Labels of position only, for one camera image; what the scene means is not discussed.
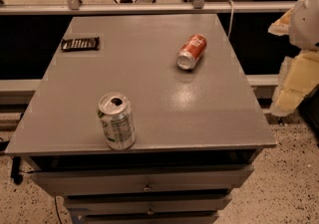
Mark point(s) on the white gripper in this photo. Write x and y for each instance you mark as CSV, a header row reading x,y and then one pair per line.
x,y
306,24

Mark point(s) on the red soda can lying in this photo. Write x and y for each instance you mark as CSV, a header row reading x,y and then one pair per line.
x,y
190,53

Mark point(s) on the grey drawer cabinet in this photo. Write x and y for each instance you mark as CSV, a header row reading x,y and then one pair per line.
x,y
207,116

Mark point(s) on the top grey drawer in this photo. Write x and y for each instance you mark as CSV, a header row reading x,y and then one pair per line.
x,y
145,180

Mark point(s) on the grey drawer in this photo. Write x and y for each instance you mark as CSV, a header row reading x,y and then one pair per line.
x,y
145,204
158,218
145,180

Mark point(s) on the green white soda can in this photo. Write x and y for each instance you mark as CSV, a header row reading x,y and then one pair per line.
x,y
116,117

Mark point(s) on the middle grey drawer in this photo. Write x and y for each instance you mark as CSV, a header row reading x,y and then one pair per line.
x,y
145,204

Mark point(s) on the bottom grey drawer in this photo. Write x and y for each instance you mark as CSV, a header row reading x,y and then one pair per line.
x,y
158,218

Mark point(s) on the black caster leg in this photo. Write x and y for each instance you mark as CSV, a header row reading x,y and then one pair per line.
x,y
15,170

